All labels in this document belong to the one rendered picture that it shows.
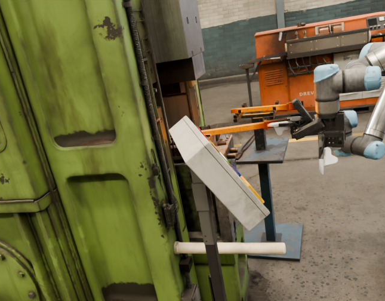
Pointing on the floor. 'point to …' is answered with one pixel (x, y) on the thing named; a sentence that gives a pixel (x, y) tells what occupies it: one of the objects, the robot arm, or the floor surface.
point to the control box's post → (211, 249)
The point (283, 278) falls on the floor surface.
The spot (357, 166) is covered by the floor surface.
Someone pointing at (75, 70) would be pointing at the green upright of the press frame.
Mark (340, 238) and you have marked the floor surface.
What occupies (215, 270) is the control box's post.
